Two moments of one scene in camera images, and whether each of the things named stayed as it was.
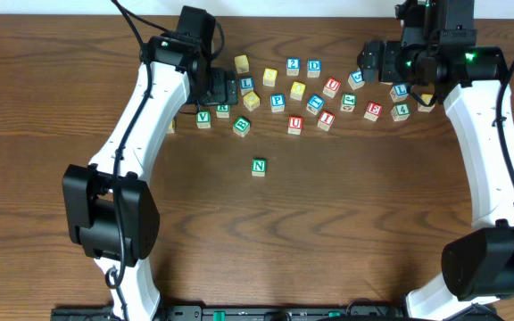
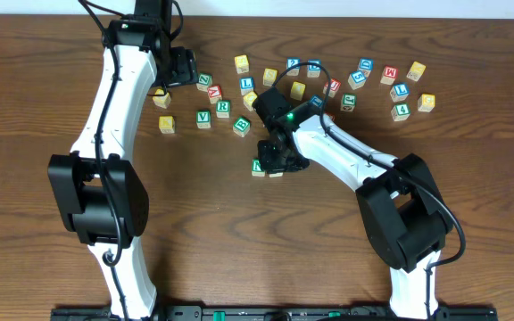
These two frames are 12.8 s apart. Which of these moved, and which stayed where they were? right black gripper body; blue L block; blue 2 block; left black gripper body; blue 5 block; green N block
Moved: right black gripper body; left black gripper body
Stayed: blue 2 block; blue L block; blue 5 block; green N block
